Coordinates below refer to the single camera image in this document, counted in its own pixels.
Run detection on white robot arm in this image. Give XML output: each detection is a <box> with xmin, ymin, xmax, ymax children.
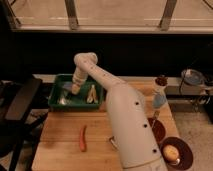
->
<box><xmin>73</xmin><ymin>52</ymin><xmax>168</xmax><ymax>171</ymax></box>

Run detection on yellow tongs in tray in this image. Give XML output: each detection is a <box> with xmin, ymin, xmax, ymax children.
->
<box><xmin>87</xmin><ymin>84</ymin><xmax>98</xmax><ymax>103</ymax></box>

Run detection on green plastic tray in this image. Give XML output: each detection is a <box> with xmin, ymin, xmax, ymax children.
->
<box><xmin>48</xmin><ymin>74</ymin><xmax>104</xmax><ymax>110</ymax></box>

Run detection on metal spoon in tray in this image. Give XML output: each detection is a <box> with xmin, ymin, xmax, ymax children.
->
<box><xmin>58</xmin><ymin>94</ymin><xmax>68</xmax><ymax>105</ymax></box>

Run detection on orange carrot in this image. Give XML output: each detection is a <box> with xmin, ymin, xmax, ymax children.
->
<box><xmin>79</xmin><ymin>125</ymin><xmax>87</xmax><ymax>152</ymax></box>

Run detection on black chair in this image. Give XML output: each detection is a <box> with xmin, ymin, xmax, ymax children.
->
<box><xmin>0</xmin><ymin>78</ymin><xmax>48</xmax><ymax>171</ymax></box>

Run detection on white jar brown lid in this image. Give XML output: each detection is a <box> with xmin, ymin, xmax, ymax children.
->
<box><xmin>155</xmin><ymin>75</ymin><xmax>168</xmax><ymax>92</ymax></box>

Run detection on small brown plate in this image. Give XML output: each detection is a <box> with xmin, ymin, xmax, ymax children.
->
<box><xmin>148</xmin><ymin>118</ymin><xmax>166</xmax><ymax>143</ymax></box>

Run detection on grey bowl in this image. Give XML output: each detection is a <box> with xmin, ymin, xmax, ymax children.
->
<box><xmin>181</xmin><ymin>69</ymin><xmax>204</xmax><ymax>86</ymax></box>

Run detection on yellow potato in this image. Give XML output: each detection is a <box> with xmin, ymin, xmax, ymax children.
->
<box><xmin>163</xmin><ymin>145</ymin><xmax>179</xmax><ymax>162</ymax></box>

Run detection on brown plate with potato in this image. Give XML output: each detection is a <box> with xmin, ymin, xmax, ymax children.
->
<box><xmin>160</xmin><ymin>137</ymin><xmax>194</xmax><ymax>171</ymax></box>

